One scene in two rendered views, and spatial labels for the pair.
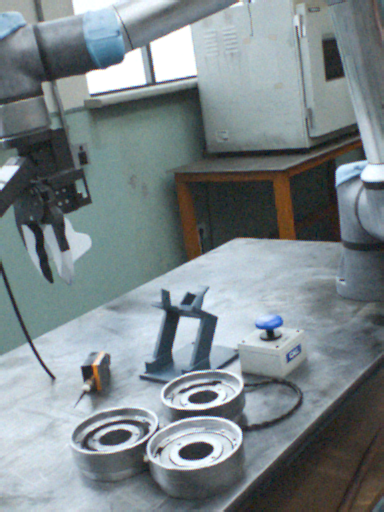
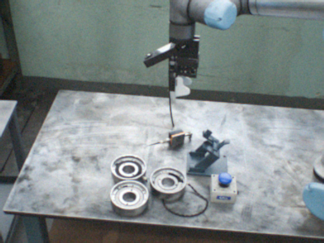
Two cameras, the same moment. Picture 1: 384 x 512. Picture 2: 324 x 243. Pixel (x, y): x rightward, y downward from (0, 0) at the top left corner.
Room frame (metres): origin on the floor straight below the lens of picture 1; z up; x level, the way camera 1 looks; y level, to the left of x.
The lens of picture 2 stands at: (0.26, -0.62, 1.70)
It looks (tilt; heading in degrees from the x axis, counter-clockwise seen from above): 38 degrees down; 52
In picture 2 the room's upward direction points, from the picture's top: 3 degrees clockwise
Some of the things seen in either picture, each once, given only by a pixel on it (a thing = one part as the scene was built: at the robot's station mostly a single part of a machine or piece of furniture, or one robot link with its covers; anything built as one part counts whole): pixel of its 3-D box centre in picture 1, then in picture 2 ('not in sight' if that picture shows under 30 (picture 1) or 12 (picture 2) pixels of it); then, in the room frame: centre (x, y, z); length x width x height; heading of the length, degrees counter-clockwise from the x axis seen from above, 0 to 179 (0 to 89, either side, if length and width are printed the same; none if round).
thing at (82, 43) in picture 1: (79, 45); (216, 10); (1.00, 0.11, 1.28); 0.11 x 0.11 x 0.08; 8
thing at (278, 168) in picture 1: (315, 213); not in sight; (3.51, -0.64, 0.39); 1.50 x 0.62 x 0.78; 140
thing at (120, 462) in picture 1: (116, 443); (128, 171); (0.74, 0.13, 0.82); 0.10 x 0.10 x 0.04
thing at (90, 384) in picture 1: (89, 378); (169, 138); (0.93, 0.18, 0.82); 0.17 x 0.02 x 0.04; 170
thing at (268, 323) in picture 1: (270, 333); (224, 182); (0.93, -0.09, 0.85); 0.04 x 0.04 x 0.05
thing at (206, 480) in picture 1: (197, 457); (129, 199); (0.68, 0.03, 0.82); 0.10 x 0.10 x 0.04
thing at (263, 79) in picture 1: (289, 75); not in sight; (3.33, -0.55, 1.10); 0.62 x 0.61 x 0.65; 140
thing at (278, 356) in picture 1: (274, 348); (224, 188); (0.93, -0.09, 0.82); 0.08 x 0.07 x 0.05; 140
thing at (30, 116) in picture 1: (20, 119); (182, 28); (0.97, 0.21, 1.19); 0.08 x 0.08 x 0.05
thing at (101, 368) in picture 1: (101, 370); (177, 138); (0.95, 0.16, 0.82); 0.05 x 0.02 x 0.04; 170
